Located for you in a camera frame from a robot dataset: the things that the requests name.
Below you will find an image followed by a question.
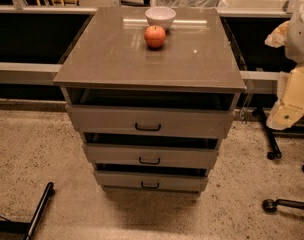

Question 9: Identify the grey top drawer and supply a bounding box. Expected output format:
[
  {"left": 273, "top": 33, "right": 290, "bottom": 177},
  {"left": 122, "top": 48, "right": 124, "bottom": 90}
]
[{"left": 66, "top": 105, "right": 234, "bottom": 139}]

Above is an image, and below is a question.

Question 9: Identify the grey drawer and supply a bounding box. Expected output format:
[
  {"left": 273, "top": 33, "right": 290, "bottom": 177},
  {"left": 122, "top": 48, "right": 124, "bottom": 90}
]
[
  {"left": 66, "top": 105, "right": 234, "bottom": 139},
  {"left": 93, "top": 170, "right": 208, "bottom": 192},
  {"left": 83, "top": 144, "right": 218, "bottom": 169}
]

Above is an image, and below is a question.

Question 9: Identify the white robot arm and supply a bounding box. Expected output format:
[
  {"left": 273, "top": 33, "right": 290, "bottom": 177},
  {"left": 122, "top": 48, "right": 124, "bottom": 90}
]
[{"left": 264, "top": 3, "right": 304, "bottom": 130}]

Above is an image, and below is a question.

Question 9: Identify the grey drawer cabinet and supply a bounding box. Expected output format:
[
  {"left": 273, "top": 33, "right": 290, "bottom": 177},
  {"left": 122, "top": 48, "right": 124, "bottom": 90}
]
[{"left": 52, "top": 6, "right": 247, "bottom": 196}]

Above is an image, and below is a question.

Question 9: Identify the grey middle drawer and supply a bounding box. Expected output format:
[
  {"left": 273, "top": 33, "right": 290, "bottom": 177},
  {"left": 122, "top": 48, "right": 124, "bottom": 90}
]
[{"left": 83, "top": 144, "right": 218, "bottom": 169}]

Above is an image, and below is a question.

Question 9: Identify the grey bottom drawer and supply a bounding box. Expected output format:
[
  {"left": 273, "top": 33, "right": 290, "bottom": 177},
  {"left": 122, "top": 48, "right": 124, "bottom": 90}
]
[{"left": 93, "top": 170, "right": 208, "bottom": 192}]

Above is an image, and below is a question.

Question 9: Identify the black stand leg right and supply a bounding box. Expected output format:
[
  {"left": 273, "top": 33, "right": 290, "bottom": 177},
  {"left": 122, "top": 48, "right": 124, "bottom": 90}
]
[{"left": 256, "top": 106, "right": 282, "bottom": 160}]

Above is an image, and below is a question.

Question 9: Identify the black stand leg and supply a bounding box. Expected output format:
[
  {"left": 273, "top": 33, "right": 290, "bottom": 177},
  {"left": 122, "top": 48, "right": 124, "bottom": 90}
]
[
  {"left": 256, "top": 106, "right": 282, "bottom": 160},
  {"left": 0, "top": 182, "right": 55, "bottom": 240}
]

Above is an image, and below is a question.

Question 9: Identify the black caster leg right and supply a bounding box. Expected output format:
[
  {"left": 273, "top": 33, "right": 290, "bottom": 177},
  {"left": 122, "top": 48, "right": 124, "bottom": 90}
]
[{"left": 262, "top": 199, "right": 304, "bottom": 213}]

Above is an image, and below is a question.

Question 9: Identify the red apple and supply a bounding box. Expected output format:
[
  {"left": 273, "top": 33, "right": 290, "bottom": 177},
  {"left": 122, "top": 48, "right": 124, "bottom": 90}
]
[{"left": 144, "top": 25, "right": 166, "bottom": 48}]

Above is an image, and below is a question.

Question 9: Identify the white bowl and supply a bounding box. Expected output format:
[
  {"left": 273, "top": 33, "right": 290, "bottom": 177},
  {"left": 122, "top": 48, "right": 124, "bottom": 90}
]
[{"left": 145, "top": 7, "right": 176, "bottom": 30}]

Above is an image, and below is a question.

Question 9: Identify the black stand leg left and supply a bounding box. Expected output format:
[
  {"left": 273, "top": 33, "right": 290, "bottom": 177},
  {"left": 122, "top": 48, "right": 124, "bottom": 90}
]
[{"left": 0, "top": 182, "right": 55, "bottom": 240}]

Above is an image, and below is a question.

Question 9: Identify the metal railing frame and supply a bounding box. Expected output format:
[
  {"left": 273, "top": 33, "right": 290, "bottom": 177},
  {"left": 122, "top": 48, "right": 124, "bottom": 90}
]
[{"left": 0, "top": 0, "right": 304, "bottom": 93}]

